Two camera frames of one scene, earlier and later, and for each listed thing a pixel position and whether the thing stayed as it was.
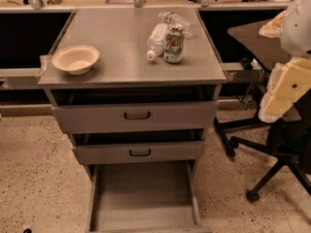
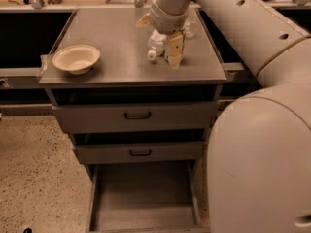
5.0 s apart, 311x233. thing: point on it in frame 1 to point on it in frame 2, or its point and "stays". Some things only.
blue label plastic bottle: [156, 40] stays
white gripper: [297, 29] to [166, 20]
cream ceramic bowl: [77, 59] stays
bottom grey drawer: [144, 197] stays
